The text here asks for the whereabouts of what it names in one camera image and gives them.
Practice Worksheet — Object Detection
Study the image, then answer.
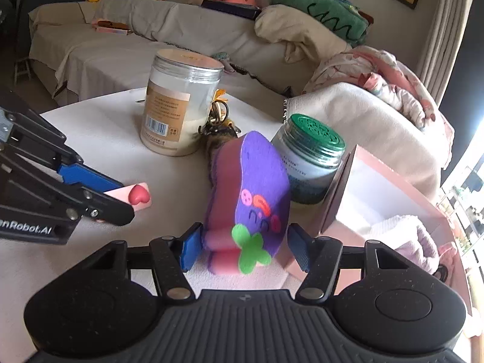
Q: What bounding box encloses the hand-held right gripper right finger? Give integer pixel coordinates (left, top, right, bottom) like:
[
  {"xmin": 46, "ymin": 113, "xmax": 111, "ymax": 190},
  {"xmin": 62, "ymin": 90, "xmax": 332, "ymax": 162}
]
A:
[{"xmin": 286, "ymin": 224, "xmax": 402, "ymax": 300}]

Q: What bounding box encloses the white cloth in box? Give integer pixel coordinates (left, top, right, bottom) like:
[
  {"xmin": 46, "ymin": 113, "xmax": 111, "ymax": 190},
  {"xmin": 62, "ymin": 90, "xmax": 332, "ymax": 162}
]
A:
[{"xmin": 364, "ymin": 214, "xmax": 440, "ymax": 273}]

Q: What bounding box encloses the purple eggplant sponge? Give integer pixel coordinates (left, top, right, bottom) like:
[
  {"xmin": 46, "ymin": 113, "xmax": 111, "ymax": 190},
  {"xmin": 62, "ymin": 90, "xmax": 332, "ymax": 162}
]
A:
[{"xmin": 202, "ymin": 130, "xmax": 292, "ymax": 275}]

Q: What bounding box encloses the beige curtain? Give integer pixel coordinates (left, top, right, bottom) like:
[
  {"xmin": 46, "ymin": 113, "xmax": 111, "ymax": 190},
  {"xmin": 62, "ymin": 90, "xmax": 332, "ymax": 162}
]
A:
[{"xmin": 415, "ymin": 0, "xmax": 478, "ymax": 103}]

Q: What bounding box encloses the beige covered sofa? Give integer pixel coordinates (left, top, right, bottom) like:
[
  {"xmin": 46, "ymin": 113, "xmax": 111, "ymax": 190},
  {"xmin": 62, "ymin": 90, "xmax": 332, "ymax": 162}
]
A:
[{"xmin": 28, "ymin": 0, "xmax": 454, "ymax": 202}]

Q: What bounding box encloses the pink cardboard box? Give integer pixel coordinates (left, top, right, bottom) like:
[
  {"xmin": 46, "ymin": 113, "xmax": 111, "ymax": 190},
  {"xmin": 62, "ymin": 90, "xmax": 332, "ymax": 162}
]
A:
[{"xmin": 279, "ymin": 144, "xmax": 474, "ymax": 317}]

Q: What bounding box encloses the green lid jar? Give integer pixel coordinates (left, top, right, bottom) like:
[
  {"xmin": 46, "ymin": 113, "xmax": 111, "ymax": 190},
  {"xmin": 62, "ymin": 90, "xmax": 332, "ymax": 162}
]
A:
[{"xmin": 270, "ymin": 113, "xmax": 347, "ymax": 205}]

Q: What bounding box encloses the green plush pillow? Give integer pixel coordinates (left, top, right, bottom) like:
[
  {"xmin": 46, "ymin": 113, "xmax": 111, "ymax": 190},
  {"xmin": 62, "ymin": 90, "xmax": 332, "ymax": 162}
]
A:
[{"xmin": 268, "ymin": 0, "xmax": 374, "ymax": 46}]

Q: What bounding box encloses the pink printed blanket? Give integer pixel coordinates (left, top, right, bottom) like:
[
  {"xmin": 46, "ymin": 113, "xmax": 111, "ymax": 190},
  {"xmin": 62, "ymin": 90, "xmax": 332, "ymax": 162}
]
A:
[{"xmin": 302, "ymin": 44, "xmax": 455, "ymax": 172}]

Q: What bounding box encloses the pink flat packet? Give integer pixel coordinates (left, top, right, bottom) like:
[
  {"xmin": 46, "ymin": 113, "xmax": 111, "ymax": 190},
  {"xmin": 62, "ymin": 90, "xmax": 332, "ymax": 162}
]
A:
[{"xmin": 92, "ymin": 18, "xmax": 132, "ymax": 35}]

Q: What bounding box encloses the small grey plush toy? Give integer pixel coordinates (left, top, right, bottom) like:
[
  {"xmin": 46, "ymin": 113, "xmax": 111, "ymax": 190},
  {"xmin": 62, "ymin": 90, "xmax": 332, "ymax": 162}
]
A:
[{"xmin": 213, "ymin": 51, "xmax": 236, "ymax": 75}]

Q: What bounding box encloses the pink heart sponge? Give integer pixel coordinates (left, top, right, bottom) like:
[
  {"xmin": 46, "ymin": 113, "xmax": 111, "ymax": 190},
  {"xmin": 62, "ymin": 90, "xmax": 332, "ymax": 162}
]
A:
[{"xmin": 96, "ymin": 182, "xmax": 153, "ymax": 222}]

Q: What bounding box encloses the dark flat box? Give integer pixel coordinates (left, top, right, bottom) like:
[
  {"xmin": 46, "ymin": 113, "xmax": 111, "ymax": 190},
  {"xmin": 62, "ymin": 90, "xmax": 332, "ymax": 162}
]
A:
[{"xmin": 201, "ymin": 0, "xmax": 262, "ymax": 21}]

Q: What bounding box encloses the white stool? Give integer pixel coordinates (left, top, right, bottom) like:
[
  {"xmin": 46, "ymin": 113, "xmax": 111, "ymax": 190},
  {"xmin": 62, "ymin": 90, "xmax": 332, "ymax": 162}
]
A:
[{"xmin": 14, "ymin": 56, "xmax": 33, "ymax": 84}]

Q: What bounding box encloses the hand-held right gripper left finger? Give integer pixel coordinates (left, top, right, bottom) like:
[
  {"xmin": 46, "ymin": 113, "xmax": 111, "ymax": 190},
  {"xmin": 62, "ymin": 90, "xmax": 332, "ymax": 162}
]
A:
[{"xmin": 91, "ymin": 222, "xmax": 205, "ymax": 300}]

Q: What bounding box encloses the cream fringed throw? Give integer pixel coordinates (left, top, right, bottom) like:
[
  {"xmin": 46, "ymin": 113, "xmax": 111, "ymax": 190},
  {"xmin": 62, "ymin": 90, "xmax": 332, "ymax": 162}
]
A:
[{"xmin": 283, "ymin": 81, "xmax": 444, "ymax": 202}]

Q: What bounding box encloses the beige blanket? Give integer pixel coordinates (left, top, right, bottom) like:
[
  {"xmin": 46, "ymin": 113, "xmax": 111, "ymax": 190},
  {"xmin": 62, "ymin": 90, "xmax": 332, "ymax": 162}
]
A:
[{"xmin": 253, "ymin": 4, "xmax": 353, "ymax": 66}]

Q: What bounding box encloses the clear plastic powder jar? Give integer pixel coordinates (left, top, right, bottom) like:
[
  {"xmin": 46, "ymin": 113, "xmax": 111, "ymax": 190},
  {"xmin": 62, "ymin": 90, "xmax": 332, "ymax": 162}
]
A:
[{"xmin": 140, "ymin": 49, "xmax": 225, "ymax": 157}]

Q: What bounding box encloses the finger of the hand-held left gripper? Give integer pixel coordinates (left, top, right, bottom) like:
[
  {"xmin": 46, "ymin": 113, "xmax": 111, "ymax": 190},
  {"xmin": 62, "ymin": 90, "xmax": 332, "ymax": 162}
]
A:
[
  {"xmin": 0, "ymin": 150, "xmax": 136, "ymax": 226},
  {"xmin": 0, "ymin": 106, "xmax": 124, "ymax": 194}
]

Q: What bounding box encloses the keychain with keys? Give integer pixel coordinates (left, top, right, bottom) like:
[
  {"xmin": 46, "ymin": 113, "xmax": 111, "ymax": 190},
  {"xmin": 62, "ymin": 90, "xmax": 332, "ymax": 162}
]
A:
[{"xmin": 198, "ymin": 88, "xmax": 241, "ymax": 175}]

